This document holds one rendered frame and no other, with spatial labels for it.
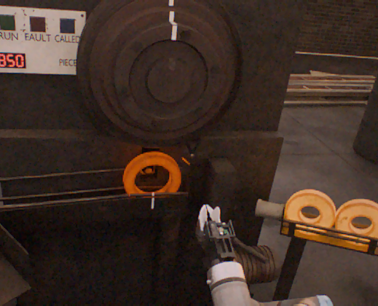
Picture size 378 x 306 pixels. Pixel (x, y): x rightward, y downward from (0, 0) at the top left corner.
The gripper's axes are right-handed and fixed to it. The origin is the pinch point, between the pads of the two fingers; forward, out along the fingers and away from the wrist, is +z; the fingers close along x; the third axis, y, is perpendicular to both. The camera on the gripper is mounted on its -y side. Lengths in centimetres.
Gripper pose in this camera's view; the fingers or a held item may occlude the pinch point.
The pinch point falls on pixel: (205, 210)
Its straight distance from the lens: 113.2
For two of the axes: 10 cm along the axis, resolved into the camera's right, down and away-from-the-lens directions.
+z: -1.6, -7.1, 6.9
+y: 1.6, -7.1, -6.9
